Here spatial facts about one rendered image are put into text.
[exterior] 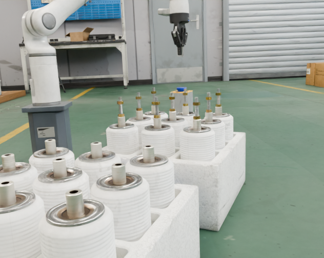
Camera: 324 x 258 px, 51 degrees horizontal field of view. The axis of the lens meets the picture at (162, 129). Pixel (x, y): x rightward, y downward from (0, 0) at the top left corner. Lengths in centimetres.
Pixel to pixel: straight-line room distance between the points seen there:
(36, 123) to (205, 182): 65
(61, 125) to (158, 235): 79
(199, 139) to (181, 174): 10
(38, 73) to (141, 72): 499
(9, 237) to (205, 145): 55
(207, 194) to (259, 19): 573
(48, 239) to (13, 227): 8
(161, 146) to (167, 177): 30
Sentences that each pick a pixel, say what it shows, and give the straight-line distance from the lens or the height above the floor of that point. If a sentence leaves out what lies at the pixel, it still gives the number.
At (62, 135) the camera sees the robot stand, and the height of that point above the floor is 19.
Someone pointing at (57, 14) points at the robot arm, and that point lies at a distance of 128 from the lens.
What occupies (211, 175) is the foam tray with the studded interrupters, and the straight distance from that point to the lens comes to 87.
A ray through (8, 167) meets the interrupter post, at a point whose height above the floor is 26.
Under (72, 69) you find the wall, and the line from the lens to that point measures 630.
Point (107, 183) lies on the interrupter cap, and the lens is 56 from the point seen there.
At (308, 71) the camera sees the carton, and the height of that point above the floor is 19.
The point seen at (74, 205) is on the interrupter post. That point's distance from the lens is 46.
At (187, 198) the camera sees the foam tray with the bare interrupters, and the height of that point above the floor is 18.
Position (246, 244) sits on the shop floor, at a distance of 88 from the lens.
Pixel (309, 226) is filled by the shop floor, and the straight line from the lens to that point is 100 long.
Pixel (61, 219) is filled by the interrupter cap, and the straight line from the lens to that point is 45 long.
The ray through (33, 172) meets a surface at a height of 25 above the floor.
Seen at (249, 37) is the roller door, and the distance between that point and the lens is 640.
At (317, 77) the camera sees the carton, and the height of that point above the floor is 12.
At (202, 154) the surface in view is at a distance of 90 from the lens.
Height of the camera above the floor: 45
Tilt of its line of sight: 12 degrees down
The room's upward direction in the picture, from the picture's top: 2 degrees counter-clockwise
